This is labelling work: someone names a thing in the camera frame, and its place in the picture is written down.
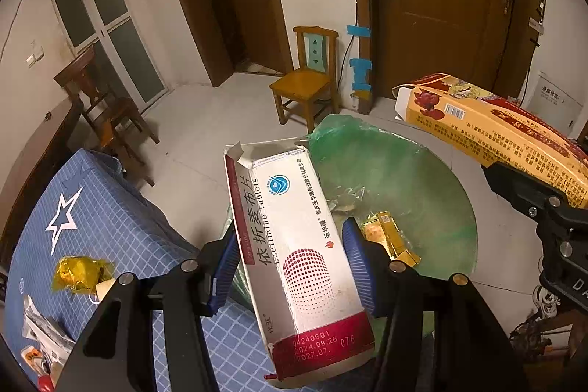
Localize dark wooden table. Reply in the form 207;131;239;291
0;100;84;269

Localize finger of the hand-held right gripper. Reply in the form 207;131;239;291
566;138;588;167
481;161;568;219

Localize green lined trash bin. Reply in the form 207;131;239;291
220;113;478;358

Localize white wall notice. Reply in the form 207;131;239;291
524;69;582;140

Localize dark wooden chair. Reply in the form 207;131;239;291
54;44;161;187

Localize cream block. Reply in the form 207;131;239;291
94;279;115;301

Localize patterned white shoe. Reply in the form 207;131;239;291
533;284;563;319

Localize blue star checked blanket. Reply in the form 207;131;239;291
6;148;286;392

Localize yellow printed carton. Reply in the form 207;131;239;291
392;73;588;210

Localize brown wooden door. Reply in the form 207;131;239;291
347;0;547;114

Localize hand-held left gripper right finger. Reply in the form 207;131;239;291
342;217;534;392

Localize white red medicine box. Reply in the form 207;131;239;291
223;138;377;390

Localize yellow crumpled wrapper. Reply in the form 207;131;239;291
51;255;115;294

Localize frosted glass door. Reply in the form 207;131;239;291
43;0;168;105

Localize small light wooden chair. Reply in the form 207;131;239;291
269;26;340;133

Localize white papers at table edge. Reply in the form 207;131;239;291
22;295;76;374

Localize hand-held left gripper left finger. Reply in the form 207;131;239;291
55;224;242;392

